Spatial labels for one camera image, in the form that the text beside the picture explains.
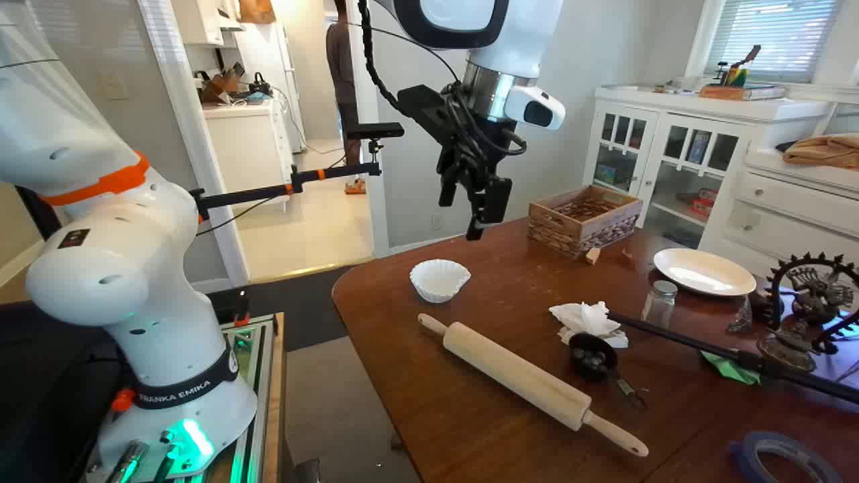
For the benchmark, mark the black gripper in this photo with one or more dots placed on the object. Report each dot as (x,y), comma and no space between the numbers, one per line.
(457,125)

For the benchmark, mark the small white bowl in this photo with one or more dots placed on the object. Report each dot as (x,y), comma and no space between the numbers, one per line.
(437,279)

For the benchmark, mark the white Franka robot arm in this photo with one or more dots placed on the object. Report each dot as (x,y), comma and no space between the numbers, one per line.
(135,270)

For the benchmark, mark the wooden crate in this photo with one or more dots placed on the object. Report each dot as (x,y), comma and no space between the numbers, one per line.
(579,217)

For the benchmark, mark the crumpled white napkin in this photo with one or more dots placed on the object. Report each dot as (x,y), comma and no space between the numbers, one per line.
(586,321)

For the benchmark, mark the wooden rolling pin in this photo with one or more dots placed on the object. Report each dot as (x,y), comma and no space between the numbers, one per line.
(523,380)

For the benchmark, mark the small glass jar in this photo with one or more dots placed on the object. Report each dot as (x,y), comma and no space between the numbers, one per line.
(661,305)

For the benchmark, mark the white glass door cabinet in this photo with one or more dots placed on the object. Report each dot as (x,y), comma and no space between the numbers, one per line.
(680,134)

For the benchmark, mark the white plate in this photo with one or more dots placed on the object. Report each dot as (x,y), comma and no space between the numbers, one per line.
(703,271)

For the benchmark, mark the white kitchen counter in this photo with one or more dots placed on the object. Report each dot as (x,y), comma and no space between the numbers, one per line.
(242,144)

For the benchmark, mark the dark kettle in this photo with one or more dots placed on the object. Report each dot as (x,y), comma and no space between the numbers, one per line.
(257,87)

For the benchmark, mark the black tripod rod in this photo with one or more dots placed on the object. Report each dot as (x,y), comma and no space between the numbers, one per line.
(714,352)

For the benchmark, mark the utensil holder tray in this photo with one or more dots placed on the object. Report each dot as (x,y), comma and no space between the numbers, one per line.
(738,87)

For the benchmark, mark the white drawer dresser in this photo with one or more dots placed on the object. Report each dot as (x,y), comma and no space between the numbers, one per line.
(786,215)

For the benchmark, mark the dark metal gear statue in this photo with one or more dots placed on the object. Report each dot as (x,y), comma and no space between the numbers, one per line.
(806,305)

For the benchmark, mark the blue tape roll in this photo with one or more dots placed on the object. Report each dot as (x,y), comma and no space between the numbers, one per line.
(750,452)

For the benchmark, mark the black controller box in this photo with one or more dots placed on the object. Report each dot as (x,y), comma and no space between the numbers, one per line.
(42,393)

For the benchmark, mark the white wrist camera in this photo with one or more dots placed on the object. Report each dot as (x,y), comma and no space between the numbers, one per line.
(538,109)

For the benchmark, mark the black camera stand boom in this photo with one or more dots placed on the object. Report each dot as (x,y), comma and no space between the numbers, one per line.
(343,89)

